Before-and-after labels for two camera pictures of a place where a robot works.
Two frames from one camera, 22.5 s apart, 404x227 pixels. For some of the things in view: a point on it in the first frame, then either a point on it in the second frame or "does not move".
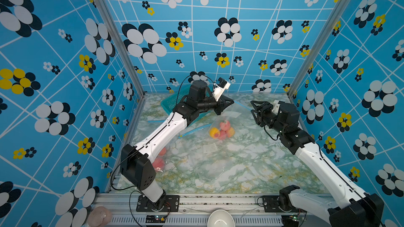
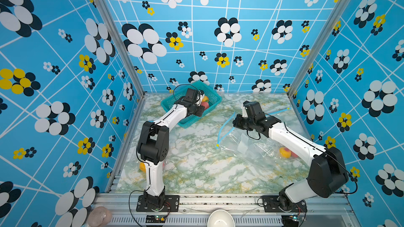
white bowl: x=221 y=218 does not move
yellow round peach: x=214 y=132 to x=284 y=153
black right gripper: x=266 y=105 to x=238 y=119
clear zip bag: x=232 y=124 to x=283 y=151
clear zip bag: x=194 y=129 to x=249 y=146
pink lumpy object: x=99 y=216 does not move
